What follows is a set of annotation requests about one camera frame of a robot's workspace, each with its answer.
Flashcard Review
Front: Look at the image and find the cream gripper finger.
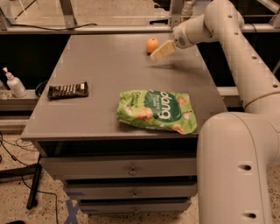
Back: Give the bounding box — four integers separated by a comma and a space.
150, 40, 176, 60

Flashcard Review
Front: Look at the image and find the orange fruit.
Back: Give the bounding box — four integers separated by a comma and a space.
145, 38, 159, 53

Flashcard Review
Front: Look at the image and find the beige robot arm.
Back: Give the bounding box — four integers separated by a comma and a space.
151, 0, 280, 224

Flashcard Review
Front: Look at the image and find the dark chocolate rxbar wrapper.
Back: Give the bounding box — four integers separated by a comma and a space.
47, 82, 88, 100

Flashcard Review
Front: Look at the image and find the green dang chips bag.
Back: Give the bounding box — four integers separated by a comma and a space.
117, 90, 198, 135

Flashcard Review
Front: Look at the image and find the grey drawer cabinet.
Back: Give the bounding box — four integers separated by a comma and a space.
20, 32, 228, 215

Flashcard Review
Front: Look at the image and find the top grey drawer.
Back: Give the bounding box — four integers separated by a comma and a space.
40, 155, 197, 179

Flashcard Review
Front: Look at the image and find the grey drawer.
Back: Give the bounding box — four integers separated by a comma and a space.
64, 182, 197, 200
79, 198, 191, 214
40, 155, 197, 179

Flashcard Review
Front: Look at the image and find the white pump bottle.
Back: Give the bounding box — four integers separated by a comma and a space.
3, 67, 27, 98

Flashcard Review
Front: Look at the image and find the middle grey drawer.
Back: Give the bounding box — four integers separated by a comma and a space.
64, 182, 197, 200

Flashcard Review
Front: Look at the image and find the bottom grey drawer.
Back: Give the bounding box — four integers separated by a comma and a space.
79, 198, 191, 214

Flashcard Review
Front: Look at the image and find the black stand leg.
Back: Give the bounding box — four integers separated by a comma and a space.
0, 162, 42, 210

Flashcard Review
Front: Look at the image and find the blue tape cross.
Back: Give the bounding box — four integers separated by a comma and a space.
64, 199, 79, 224

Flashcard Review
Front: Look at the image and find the metal frame rail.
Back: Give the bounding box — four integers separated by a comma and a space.
0, 24, 280, 35

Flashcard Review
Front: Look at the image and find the black floor cable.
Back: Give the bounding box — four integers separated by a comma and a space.
0, 130, 60, 224

